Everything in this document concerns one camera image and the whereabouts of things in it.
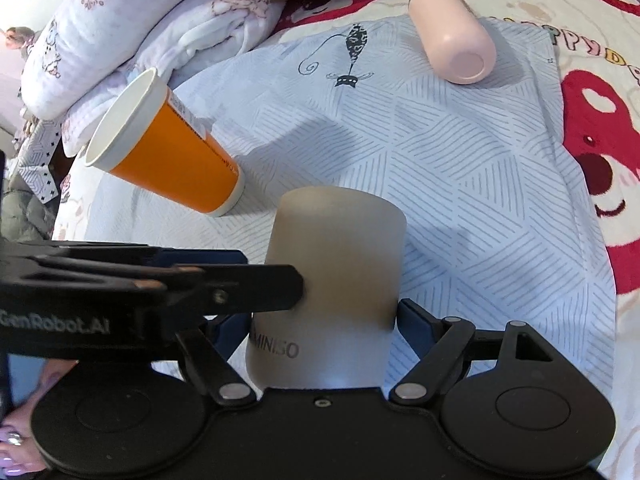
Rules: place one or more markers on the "hand with ring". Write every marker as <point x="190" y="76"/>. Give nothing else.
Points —
<point x="19" y="453"/>

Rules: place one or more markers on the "grey metal Miniso cup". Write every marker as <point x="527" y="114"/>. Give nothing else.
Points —
<point x="348" y="247"/>

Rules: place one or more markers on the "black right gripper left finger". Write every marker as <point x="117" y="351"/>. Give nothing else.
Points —
<point x="94" y="300"/>

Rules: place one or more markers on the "grey striped white cloth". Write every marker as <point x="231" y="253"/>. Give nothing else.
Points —
<point x="500" y="224"/>

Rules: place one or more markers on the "pink tumbler cup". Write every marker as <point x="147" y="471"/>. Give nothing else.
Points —
<point x="457" y="46"/>

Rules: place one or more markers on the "orange paper cup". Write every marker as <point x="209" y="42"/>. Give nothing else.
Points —
<point x="149" y="138"/>

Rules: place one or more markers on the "floral white folded quilt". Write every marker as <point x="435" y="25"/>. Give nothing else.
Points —
<point x="91" y="49"/>

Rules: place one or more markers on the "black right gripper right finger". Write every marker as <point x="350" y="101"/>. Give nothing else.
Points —
<point x="446" y="348"/>

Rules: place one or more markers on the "dotted cloth side table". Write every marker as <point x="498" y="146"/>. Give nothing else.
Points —
<point x="34" y="157"/>

